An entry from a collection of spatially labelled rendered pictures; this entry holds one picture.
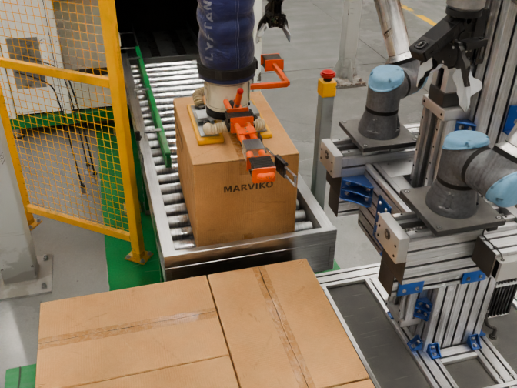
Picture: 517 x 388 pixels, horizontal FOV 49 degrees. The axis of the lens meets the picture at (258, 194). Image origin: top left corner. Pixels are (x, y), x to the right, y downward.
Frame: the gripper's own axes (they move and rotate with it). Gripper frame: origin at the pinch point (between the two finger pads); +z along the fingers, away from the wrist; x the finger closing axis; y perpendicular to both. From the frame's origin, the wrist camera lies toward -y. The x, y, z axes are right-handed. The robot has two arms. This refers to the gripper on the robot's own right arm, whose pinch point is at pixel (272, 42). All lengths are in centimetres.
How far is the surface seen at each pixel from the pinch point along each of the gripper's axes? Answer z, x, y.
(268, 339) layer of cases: 62, -28, 111
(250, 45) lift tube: -12.1, -18.1, 36.4
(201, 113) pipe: 17, -36, 30
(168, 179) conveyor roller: 63, -50, 2
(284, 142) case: 22, -8, 51
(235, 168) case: 26, -29, 61
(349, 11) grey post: 53, 125, -221
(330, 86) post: 18.6, 24.9, 9.7
